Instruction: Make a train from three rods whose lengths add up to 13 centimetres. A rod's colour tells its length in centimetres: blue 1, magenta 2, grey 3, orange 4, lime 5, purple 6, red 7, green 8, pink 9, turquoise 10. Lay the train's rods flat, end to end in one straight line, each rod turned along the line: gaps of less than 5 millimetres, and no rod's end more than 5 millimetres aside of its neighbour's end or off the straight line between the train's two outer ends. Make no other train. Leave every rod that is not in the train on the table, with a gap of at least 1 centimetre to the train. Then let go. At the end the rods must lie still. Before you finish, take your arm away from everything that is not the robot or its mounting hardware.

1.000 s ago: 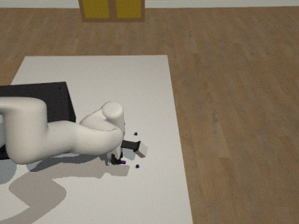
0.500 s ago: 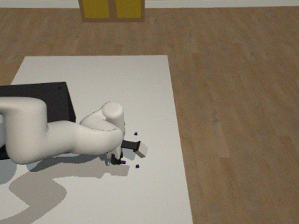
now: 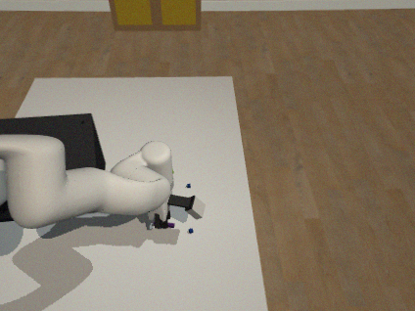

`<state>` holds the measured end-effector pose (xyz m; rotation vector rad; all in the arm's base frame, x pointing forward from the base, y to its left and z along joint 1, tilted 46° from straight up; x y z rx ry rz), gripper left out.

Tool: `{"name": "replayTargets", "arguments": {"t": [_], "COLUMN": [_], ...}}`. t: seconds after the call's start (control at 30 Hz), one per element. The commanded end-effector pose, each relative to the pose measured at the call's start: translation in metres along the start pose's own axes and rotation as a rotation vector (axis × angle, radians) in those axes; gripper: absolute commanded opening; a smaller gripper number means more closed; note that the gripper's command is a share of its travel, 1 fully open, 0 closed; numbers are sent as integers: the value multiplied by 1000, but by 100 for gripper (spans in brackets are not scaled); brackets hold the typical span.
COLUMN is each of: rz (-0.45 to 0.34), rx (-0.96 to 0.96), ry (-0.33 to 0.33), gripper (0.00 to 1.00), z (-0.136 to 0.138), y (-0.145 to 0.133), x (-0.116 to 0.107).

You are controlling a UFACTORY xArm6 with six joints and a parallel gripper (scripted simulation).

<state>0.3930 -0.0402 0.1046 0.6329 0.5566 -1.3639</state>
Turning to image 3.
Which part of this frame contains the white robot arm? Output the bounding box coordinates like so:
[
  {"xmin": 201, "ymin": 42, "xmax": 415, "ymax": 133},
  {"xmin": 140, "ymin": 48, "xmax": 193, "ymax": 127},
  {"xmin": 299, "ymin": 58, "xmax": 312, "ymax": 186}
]
[{"xmin": 0, "ymin": 134, "xmax": 206, "ymax": 229}]

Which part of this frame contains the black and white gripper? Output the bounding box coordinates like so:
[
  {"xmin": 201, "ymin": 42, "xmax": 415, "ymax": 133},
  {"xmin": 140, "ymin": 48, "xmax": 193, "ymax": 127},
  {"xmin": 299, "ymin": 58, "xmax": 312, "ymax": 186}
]
[{"xmin": 148, "ymin": 185, "xmax": 174, "ymax": 229}]

